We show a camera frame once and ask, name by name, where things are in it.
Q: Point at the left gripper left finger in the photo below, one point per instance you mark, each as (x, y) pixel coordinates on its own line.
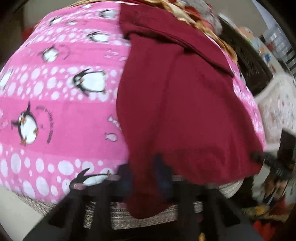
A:
(65, 221)

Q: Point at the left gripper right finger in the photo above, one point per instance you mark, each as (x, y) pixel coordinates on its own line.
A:
(220, 218)

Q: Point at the dark red sweater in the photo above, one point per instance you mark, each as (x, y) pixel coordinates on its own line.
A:
(176, 99)

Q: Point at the person right hand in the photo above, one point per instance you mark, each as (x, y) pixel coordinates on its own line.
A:
(274, 189)

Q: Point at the white metal railing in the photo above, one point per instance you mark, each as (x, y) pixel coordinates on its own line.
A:
(281, 47)

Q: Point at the pink penguin quilt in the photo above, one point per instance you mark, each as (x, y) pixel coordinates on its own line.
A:
(58, 101)

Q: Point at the grey floral headboard cushion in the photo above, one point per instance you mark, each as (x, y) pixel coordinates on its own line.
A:
(210, 20)

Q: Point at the red yellow patterned blanket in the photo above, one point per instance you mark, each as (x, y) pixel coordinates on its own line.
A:
(199, 16)

